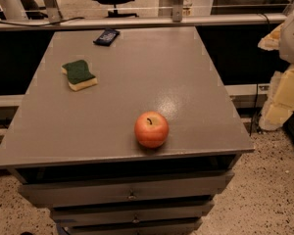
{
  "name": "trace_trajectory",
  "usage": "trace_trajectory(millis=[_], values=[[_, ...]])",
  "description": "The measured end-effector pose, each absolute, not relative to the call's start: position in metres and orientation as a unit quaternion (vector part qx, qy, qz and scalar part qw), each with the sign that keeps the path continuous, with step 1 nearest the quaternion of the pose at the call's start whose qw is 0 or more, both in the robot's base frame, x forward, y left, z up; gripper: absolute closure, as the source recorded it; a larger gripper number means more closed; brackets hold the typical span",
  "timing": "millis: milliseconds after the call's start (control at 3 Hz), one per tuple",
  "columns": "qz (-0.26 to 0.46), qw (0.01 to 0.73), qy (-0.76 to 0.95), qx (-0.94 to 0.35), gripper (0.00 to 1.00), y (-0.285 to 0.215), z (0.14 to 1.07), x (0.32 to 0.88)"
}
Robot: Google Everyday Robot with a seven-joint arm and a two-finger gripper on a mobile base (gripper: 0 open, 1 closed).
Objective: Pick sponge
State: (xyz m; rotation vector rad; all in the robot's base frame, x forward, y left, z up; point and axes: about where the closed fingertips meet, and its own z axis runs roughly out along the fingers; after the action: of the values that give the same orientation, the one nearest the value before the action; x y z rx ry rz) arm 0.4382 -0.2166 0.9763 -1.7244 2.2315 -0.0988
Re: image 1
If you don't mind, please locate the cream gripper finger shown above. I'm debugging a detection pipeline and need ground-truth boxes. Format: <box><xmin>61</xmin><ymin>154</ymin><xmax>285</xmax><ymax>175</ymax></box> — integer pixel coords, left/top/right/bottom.
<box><xmin>259</xmin><ymin>65</ymin><xmax>294</xmax><ymax>131</ymax></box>
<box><xmin>258</xmin><ymin>23</ymin><xmax>282</xmax><ymax>51</ymax></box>

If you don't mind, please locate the green and yellow sponge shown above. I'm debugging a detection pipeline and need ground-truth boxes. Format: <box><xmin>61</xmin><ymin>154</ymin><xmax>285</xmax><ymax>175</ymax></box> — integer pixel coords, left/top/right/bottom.
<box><xmin>62</xmin><ymin>60</ymin><xmax>98</xmax><ymax>91</ymax></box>

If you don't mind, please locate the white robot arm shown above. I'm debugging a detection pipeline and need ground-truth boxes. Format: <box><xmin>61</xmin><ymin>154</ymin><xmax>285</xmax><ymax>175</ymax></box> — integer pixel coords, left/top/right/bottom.
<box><xmin>258</xmin><ymin>9</ymin><xmax>294</xmax><ymax>131</ymax></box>

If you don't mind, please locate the red apple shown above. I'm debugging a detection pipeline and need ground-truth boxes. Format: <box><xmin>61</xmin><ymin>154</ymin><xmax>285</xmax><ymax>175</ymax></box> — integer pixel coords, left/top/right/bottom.
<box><xmin>134</xmin><ymin>112</ymin><xmax>169</xmax><ymax>149</ymax></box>

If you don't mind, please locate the grey drawer cabinet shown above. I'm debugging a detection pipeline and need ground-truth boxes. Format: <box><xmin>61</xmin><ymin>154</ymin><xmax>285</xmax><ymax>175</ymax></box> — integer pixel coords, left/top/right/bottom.
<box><xmin>0</xmin><ymin>27</ymin><xmax>253</xmax><ymax>235</ymax></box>

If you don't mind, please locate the grey metal railing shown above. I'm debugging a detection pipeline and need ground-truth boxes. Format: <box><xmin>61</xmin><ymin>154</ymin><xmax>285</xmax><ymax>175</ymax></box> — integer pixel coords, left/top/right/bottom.
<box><xmin>0</xmin><ymin>0</ymin><xmax>294</xmax><ymax>30</ymax></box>

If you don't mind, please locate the black cable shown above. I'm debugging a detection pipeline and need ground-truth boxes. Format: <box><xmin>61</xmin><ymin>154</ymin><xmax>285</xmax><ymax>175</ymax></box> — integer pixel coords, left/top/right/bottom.
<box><xmin>0</xmin><ymin>16</ymin><xmax>86</xmax><ymax>27</ymax></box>

